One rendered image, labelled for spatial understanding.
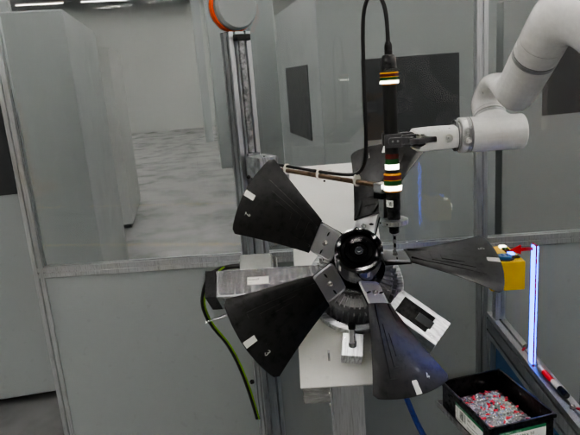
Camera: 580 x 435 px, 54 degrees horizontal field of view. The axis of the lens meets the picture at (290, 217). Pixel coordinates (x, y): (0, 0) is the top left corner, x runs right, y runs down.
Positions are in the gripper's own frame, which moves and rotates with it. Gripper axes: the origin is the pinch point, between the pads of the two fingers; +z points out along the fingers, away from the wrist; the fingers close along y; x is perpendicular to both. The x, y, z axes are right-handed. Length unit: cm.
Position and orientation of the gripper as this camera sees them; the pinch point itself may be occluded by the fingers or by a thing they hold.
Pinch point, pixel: (391, 140)
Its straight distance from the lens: 140.5
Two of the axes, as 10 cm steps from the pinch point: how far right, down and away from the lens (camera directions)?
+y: 0.2, -2.4, 9.7
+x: -0.7, -9.7, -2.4
